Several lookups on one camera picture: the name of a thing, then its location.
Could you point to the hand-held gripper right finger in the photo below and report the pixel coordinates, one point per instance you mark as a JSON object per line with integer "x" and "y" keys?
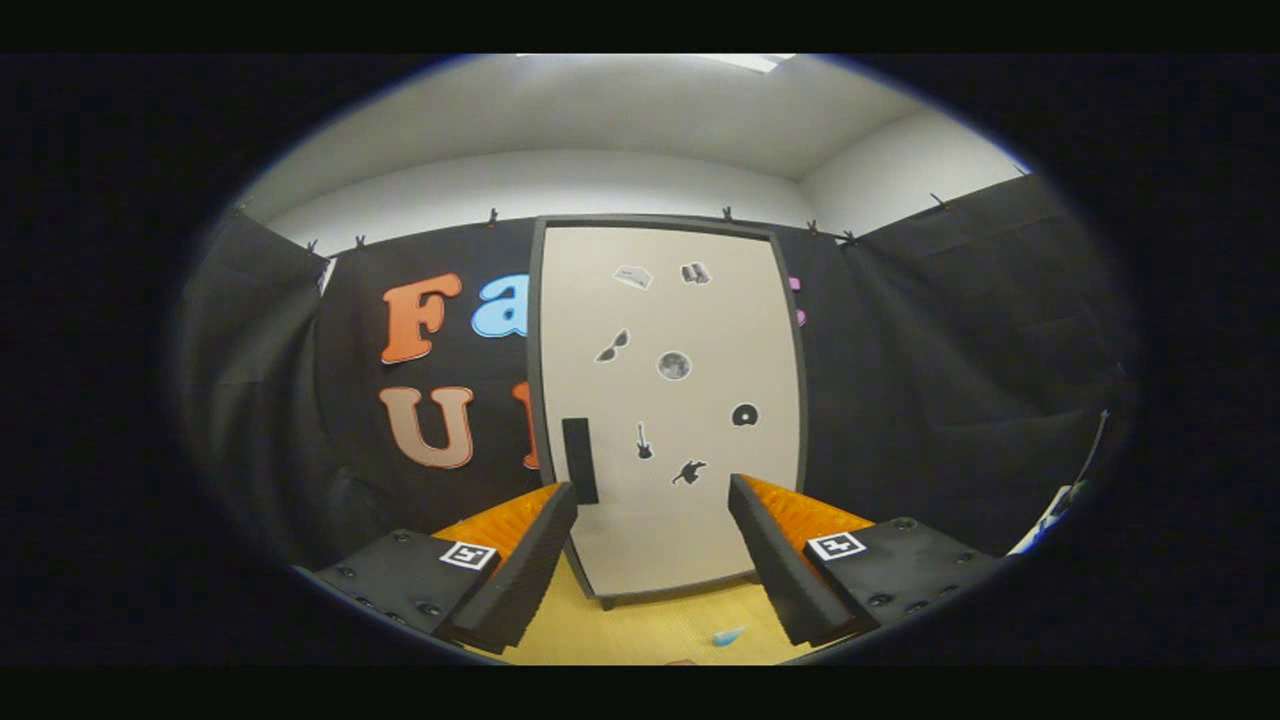
{"x": 775, "y": 570}

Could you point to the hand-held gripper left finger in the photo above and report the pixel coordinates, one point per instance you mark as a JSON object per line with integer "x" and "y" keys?
{"x": 530, "y": 570}

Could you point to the white and blue tube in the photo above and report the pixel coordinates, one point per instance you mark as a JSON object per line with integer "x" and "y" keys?
{"x": 729, "y": 636}

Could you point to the dark grey cabinet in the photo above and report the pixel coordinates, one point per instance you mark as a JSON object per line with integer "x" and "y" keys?
{"x": 534, "y": 330}

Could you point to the white and blue object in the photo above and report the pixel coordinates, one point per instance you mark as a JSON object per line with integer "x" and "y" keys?
{"x": 1050, "y": 520}

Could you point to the row of black cloth clips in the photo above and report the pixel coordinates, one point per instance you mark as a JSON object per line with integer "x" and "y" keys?
{"x": 492, "y": 217}

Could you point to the ceiling light panel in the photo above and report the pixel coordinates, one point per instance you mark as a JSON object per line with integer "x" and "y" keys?
{"x": 750, "y": 62}

